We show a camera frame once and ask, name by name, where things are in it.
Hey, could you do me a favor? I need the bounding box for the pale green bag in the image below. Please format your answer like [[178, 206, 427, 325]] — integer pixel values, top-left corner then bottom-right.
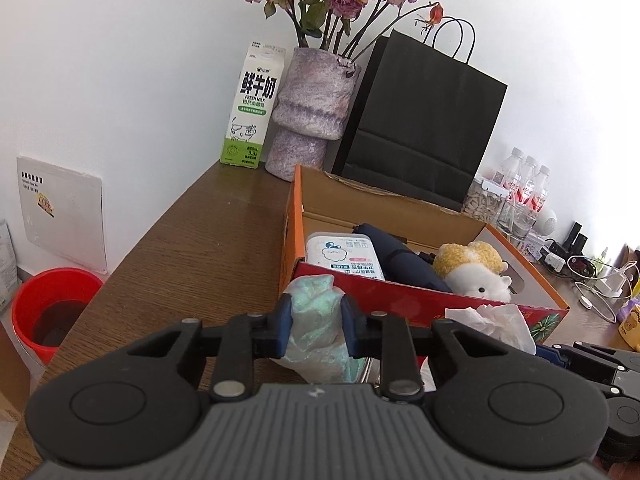
[[276, 274, 366, 384]]

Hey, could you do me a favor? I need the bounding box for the white tissue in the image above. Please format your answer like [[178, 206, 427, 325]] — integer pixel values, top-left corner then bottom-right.
[[445, 304, 537, 356]]

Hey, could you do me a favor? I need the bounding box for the dark navy folded umbrella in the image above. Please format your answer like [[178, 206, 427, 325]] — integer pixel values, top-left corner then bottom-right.
[[352, 223, 451, 292]]

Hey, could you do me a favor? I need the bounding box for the orange cardboard box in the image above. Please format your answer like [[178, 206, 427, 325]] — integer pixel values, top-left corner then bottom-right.
[[279, 166, 570, 344]]

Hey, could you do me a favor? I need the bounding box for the white wet wipes pack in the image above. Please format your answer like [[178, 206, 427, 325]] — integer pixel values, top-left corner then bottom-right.
[[305, 232, 384, 281]]

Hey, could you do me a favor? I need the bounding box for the yellow white plush toy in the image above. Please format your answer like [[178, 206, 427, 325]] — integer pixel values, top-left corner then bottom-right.
[[433, 240, 512, 302]]

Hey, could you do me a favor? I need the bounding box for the white power adapter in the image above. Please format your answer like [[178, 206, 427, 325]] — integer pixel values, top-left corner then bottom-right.
[[542, 252, 566, 273]]

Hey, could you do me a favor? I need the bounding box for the red plastic bucket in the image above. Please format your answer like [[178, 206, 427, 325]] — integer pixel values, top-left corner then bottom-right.
[[11, 268, 103, 365]]

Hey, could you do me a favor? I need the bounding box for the white round speaker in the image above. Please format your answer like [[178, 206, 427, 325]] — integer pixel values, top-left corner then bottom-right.
[[534, 206, 558, 236]]

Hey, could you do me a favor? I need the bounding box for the clear jar of seeds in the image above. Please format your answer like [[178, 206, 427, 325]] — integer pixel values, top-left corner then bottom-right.
[[461, 176, 510, 224]]

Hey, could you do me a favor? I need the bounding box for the empty drinking glass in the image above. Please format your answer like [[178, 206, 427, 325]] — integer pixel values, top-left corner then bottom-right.
[[497, 200, 537, 246]]

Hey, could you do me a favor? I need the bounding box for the right red-label water bottle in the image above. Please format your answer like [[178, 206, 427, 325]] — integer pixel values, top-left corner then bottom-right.
[[529, 165, 550, 212]]

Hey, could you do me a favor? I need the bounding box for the red-label water bottle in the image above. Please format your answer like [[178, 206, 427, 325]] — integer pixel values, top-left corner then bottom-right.
[[491, 148, 524, 188], [529, 165, 550, 212], [514, 156, 537, 204]]

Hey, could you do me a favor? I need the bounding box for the left red-label water bottle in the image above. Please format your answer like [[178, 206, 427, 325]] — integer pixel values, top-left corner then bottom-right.
[[491, 148, 524, 188]]

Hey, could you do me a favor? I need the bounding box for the middle red-label water bottle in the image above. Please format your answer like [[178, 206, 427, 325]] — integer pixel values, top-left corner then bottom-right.
[[514, 156, 537, 204]]

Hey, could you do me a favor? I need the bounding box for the black paper shopping bag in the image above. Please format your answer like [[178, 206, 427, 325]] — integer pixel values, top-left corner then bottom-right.
[[332, 32, 508, 211]]

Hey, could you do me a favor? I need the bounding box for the purple textured vase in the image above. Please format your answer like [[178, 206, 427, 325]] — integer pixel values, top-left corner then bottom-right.
[[266, 48, 360, 182]]

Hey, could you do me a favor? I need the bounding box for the green white milk carton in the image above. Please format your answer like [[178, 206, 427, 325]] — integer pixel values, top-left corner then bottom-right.
[[220, 41, 286, 169]]

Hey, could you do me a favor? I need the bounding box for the dried rose bouquet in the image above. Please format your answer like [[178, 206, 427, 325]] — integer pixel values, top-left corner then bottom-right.
[[226, 0, 445, 59]]

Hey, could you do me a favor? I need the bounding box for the white envelope against wall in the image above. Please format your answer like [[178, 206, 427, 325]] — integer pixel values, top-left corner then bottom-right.
[[16, 156, 107, 274]]

